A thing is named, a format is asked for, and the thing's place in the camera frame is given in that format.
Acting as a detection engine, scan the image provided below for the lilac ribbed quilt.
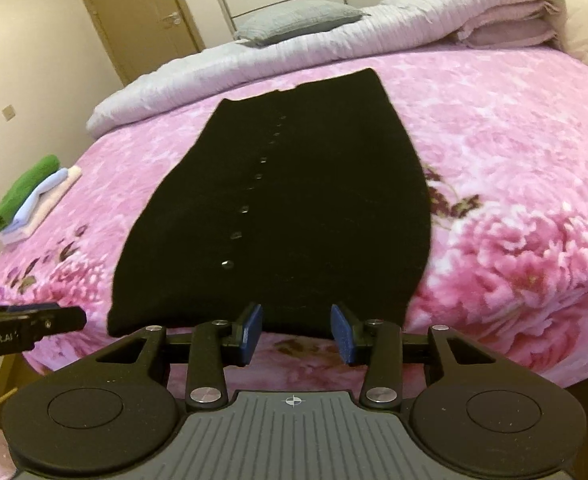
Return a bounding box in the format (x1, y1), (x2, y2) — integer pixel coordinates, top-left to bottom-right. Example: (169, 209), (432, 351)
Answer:
(86, 0), (561, 137)

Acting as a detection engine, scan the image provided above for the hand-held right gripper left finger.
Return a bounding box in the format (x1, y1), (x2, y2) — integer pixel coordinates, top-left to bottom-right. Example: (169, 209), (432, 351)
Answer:
(91, 302), (263, 409)

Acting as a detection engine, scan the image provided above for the folded light blue garment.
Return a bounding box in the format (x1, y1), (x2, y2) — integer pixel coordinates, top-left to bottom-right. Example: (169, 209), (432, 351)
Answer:
(10, 167), (70, 227)

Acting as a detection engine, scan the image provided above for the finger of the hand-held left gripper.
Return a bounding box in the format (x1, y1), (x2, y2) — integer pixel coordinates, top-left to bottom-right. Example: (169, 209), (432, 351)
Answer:
(0, 303), (62, 317)
(24, 307), (87, 343)

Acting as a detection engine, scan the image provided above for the pink floral bed blanket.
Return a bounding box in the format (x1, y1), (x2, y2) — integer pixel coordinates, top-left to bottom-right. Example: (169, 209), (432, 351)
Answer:
(0, 46), (588, 391)

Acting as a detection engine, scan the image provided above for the grey pillow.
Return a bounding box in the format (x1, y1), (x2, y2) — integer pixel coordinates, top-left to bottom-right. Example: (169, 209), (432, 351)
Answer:
(233, 0), (371, 49)

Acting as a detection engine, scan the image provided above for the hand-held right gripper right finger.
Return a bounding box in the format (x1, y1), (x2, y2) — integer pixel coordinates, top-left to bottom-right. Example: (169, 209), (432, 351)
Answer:
(330, 304), (500, 408)

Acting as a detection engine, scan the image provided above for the folded green garment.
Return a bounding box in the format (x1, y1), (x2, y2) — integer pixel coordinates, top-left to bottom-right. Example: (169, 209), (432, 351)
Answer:
(0, 155), (61, 229)

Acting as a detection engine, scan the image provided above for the wooden room door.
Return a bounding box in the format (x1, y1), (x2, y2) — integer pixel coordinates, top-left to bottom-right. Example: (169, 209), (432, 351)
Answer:
(68, 0), (205, 87)

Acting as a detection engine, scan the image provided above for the black button cardigan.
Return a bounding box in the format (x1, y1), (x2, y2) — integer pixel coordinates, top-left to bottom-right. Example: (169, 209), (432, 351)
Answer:
(106, 67), (433, 339)

